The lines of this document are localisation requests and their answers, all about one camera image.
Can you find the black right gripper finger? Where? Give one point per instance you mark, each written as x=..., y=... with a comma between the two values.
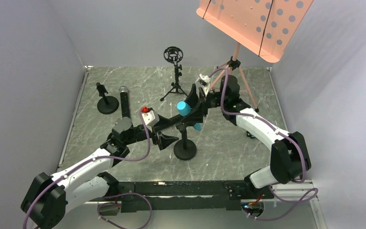
x=193, y=98
x=193, y=117

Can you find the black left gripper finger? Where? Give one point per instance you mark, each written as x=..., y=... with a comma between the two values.
x=165, y=140
x=165, y=123

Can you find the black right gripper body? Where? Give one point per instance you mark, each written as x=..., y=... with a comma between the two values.
x=204, y=103

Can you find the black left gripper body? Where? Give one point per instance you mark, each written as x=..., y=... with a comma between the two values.
x=158, y=129

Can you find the blue microphone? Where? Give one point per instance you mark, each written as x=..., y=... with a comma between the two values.
x=184, y=109

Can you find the black clip desk mic stand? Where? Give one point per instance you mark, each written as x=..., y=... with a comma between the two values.
x=184, y=149

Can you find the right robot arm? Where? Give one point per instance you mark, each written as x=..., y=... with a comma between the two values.
x=289, y=158

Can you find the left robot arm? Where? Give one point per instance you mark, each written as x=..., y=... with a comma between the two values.
x=50, y=197

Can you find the black small desk mic stand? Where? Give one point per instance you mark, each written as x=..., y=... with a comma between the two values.
x=107, y=104

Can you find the pink music stand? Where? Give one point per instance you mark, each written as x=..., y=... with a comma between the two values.
x=265, y=27

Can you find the black microphone silver grille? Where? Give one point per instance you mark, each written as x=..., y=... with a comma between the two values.
x=124, y=101

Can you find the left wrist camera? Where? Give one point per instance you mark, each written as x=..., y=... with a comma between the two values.
x=150, y=117

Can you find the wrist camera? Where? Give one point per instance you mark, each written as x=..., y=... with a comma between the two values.
x=150, y=117
x=205, y=83

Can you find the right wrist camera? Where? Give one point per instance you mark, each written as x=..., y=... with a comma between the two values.
x=205, y=83

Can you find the black tripod shock mount stand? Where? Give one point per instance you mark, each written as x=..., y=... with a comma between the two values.
x=174, y=55

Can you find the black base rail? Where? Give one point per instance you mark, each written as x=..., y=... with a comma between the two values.
x=179, y=195

